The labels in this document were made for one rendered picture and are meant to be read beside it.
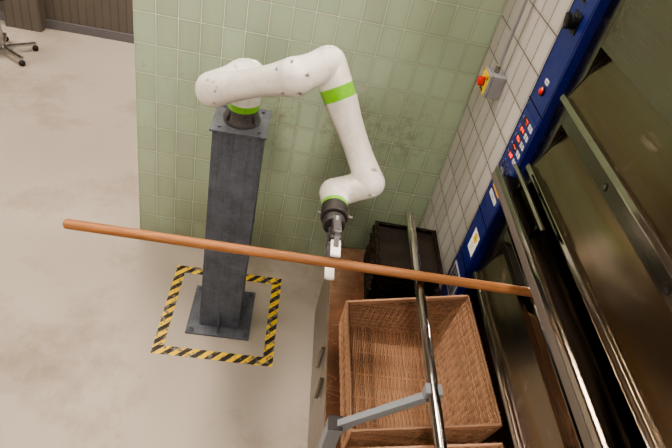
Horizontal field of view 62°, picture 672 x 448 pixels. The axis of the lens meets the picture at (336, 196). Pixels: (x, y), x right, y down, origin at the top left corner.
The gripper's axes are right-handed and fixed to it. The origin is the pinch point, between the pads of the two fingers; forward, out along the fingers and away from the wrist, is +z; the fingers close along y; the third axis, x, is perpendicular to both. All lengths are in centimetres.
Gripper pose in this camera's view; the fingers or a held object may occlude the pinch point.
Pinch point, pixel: (332, 262)
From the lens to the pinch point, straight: 172.1
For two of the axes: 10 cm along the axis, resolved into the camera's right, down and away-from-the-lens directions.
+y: -1.9, 7.7, 6.1
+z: -0.2, 6.2, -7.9
